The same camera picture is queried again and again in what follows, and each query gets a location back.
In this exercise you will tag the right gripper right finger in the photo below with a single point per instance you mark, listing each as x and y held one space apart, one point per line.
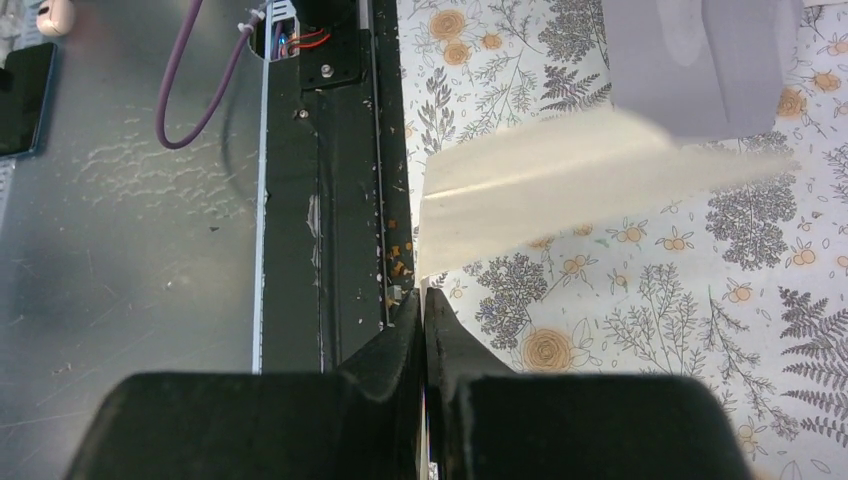
486 421

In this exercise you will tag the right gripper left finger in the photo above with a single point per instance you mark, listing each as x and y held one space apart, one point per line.
359 421

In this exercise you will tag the floral patterned table mat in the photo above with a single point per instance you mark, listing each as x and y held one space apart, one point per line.
744 289

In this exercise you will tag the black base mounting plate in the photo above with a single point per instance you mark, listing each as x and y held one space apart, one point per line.
338 238

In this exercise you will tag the black smartphone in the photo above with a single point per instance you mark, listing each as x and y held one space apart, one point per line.
26 82

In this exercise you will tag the white earbuds case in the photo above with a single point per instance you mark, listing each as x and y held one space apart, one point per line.
55 18

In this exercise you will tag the white slotted cable duct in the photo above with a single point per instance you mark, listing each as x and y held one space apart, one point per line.
275 11

